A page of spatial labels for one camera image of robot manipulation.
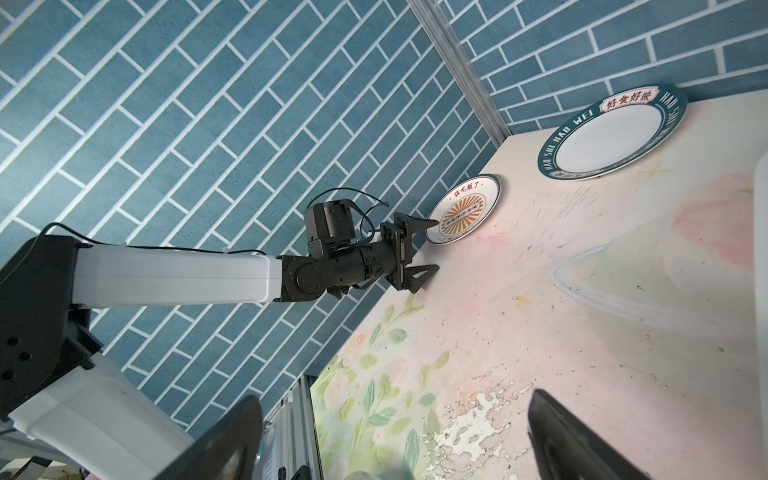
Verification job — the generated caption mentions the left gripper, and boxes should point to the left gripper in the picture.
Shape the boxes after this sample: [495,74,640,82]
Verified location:
[278,212,439,302]

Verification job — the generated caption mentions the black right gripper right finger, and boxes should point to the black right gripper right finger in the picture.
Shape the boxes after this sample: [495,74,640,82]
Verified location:
[528,389,648,480]

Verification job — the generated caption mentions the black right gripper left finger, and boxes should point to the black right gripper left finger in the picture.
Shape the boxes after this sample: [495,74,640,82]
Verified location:
[155,395,264,480]

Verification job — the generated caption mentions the orange sunburst plate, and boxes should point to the orange sunburst plate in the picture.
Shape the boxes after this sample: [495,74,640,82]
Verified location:
[425,174,501,245]

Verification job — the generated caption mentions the small green rim plate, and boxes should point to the small green rim plate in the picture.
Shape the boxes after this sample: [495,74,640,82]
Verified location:
[537,84,689,181]

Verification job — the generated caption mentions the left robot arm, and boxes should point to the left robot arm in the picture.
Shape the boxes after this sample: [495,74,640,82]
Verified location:
[1,201,434,479]

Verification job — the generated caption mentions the white plastic bin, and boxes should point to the white plastic bin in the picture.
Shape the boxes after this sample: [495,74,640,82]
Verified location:
[753,154,768,464]

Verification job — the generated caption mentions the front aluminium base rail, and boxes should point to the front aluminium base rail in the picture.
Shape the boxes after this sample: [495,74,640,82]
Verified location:
[252,376,323,480]

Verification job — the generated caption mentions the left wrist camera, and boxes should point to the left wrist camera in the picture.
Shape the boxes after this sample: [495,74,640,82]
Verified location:
[304,199,356,260]

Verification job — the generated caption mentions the aluminium frame rail left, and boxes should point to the aluminium frame rail left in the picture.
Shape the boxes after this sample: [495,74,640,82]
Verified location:
[407,0,511,147]

